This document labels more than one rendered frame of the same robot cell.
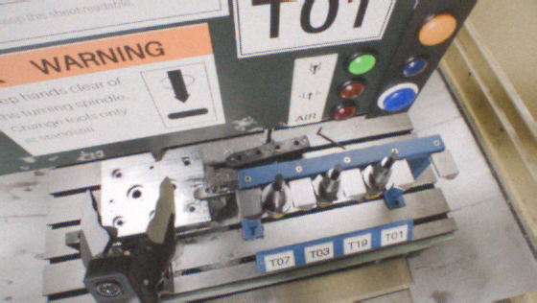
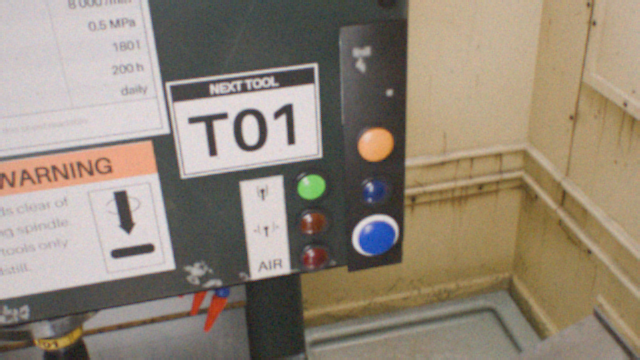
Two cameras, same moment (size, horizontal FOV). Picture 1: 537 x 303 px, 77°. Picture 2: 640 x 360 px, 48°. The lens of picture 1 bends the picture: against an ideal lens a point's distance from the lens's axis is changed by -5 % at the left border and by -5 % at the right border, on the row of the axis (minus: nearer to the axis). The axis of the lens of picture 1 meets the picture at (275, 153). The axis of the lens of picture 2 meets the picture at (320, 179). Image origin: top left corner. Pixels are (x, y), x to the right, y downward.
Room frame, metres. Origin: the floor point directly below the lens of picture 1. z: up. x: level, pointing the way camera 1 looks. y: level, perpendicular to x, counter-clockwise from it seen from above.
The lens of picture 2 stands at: (-0.26, -0.09, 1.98)
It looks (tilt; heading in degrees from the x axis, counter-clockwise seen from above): 31 degrees down; 4
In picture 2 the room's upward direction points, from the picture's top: 3 degrees counter-clockwise
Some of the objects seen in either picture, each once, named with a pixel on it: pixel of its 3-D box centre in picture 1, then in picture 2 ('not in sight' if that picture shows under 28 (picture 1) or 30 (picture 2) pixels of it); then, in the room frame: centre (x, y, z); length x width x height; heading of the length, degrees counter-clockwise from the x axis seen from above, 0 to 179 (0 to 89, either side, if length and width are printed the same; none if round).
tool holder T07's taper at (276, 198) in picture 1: (277, 191); not in sight; (0.24, -0.01, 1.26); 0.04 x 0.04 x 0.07
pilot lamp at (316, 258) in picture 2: (344, 112); (315, 258); (0.18, -0.06, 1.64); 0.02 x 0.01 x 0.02; 105
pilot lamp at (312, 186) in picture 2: (361, 63); (311, 186); (0.18, -0.06, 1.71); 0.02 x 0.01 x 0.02; 105
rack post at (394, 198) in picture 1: (408, 173); not in sight; (0.40, -0.37, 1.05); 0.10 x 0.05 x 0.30; 15
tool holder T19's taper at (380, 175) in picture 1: (383, 171); not in sight; (0.30, -0.22, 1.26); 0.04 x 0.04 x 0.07
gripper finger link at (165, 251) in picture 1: (156, 245); not in sight; (0.08, 0.14, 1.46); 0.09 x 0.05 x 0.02; 171
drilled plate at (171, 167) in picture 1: (155, 193); not in sight; (0.33, 0.33, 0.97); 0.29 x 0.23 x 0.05; 105
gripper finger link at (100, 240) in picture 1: (100, 226); not in sight; (0.11, 0.23, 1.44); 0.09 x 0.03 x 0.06; 40
